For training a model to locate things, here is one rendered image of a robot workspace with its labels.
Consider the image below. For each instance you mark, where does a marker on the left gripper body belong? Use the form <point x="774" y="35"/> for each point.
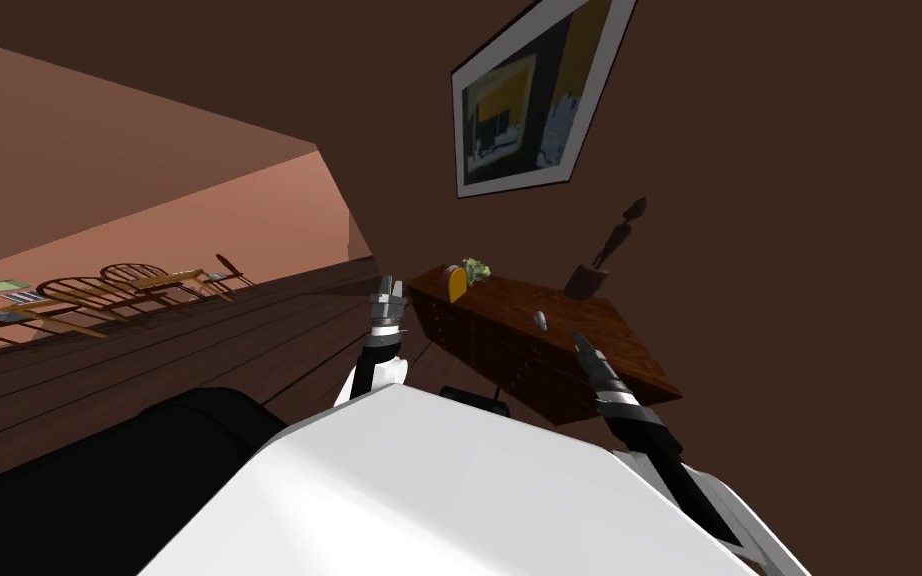
<point x="387" y="309"/>

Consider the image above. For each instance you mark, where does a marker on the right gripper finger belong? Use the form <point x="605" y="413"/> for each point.
<point x="579" y="342"/>

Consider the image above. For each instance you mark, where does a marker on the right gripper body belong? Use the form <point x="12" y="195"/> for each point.
<point x="597" y="366"/>

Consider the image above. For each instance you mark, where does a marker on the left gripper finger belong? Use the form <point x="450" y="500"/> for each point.
<point x="399" y="291"/>
<point x="386" y="287"/>

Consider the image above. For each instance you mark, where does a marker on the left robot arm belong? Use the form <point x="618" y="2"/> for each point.
<point x="93" y="488"/>

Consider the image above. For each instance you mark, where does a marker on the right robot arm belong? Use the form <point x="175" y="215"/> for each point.
<point x="653" y="436"/>

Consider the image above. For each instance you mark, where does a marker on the small grey oval object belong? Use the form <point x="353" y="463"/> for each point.
<point x="540" y="321"/>

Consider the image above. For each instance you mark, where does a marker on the brown wooden sideboard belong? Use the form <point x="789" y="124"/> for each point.
<point x="533" y="336"/>

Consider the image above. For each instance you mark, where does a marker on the yellow bread-shaped object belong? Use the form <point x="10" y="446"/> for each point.
<point x="454" y="283"/>

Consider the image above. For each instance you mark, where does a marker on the small green plant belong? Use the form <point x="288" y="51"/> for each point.
<point x="476" y="270"/>

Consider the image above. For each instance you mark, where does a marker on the dark brown figure statue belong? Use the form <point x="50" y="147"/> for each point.
<point x="601" y="260"/>

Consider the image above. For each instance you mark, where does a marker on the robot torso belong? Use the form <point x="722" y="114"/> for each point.
<point x="445" y="488"/>

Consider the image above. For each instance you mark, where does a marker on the white framed wall picture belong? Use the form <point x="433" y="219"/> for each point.
<point x="529" y="100"/>

